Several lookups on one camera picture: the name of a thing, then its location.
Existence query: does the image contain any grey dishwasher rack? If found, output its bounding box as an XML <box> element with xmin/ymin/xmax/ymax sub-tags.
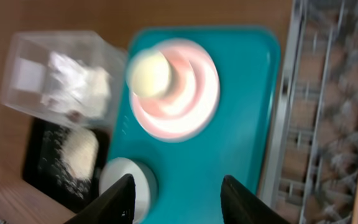
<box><xmin>259</xmin><ymin>0</ymin><xmax>358</xmax><ymax>223</ymax></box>

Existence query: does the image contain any black plastic tray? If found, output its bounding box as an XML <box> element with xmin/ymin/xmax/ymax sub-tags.
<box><xmin>22</xmin><ymin>118</ymin><xmax>110</xmax><ymax>213</ymax></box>

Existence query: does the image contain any pink small plate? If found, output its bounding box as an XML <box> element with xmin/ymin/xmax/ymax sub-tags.
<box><xmin>133</xmin><ymin>49</ymin><xmax>196</xmax><ymax>118</ymax></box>

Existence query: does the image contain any grey bowl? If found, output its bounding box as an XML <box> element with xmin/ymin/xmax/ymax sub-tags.
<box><xmin>99</xmin><ymin>157</ymin><xmax>158</xmax><ymax>223</ymax></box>

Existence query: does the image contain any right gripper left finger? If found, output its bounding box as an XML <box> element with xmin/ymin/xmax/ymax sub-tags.
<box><xmin>65</xmin><ymin>174</ymin><xmax>135</xmax><ymax>224</ymax></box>

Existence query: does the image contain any pink large plate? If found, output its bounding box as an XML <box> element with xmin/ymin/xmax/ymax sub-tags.
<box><xmin>129</xmin><ymin>39</ymin><xmax>220</xmax><ymax>142</ymax></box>

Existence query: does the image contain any teal plastic tray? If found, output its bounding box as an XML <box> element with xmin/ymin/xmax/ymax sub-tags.
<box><xmin>108</xmin><ymin>26</ymin><xmax>280</xmax><ymax>223</ymax></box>

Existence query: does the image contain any clear plastic bin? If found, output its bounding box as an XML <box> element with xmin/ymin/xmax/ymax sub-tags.
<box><xmin>1</xmin><ymin>30</ymin><xmax>127</xmax><ymax>128</ymax></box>

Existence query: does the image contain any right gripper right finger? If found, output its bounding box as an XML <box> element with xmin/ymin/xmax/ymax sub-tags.
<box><xmin>220</xmin><ymin>175</ymin><xmax>289</xmax><ymax>224</ymax></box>

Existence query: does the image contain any white paper cup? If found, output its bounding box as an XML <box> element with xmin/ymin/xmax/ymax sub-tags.
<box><xmin>126</xmin><ymin>48</ymin><xmax>179</xmax><ymax>98</ymax></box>

